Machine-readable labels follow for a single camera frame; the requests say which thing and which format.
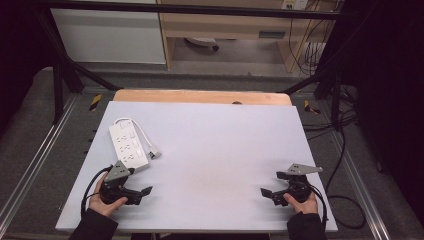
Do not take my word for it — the person's right hand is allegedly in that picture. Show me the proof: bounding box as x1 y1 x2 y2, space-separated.
283 191 319 215

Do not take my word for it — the black metal frame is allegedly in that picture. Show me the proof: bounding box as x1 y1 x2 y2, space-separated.
33 0 348 128

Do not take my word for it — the wooden desk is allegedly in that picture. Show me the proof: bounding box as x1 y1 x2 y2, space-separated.
156 0 338 73

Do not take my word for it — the aluminium floor rail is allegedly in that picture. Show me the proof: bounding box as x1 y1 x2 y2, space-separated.
0 92 80 232
332 131 392 240

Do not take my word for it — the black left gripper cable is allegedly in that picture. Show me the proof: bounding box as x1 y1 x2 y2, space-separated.
80 165 114 218

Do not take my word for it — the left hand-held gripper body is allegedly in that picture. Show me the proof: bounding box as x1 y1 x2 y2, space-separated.
99 160 143 206

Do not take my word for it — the wooden table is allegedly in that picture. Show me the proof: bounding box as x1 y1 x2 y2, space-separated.
112 88 294 107

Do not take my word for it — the black curtain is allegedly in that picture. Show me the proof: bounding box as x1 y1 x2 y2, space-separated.
328 0 424 229
0 0 56 134

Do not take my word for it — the white power plug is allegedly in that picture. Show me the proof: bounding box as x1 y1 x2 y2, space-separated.
147 147 163 160

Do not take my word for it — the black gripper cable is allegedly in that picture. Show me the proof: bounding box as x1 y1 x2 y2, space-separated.
80 165 114 218
307 184 330 229

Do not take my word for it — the black floor cable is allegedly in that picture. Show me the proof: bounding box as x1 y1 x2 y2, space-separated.
301 85 368 231

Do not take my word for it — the white power strip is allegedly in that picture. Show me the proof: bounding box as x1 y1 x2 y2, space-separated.
108 120 150 173

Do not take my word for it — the bundle of black hanging cables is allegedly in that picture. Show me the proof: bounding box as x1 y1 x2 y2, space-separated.
287 0 336 78

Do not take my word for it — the person's left hand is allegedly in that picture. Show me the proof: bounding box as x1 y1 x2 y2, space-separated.
87 172 129 218

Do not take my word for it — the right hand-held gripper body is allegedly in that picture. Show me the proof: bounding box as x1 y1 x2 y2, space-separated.
275 163 324 204

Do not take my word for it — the white chair base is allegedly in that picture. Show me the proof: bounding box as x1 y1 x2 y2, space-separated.
184 36 221 52

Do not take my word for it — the white power strip cable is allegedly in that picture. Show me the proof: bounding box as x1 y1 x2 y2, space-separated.
113 117 156 155

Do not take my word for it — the white wall socket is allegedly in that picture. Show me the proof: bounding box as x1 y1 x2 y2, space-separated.
281 0 310 11

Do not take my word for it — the white cabinet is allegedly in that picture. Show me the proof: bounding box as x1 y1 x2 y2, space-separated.
50 0 167 65

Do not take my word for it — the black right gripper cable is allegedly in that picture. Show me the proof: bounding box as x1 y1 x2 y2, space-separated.
307 184 330 229

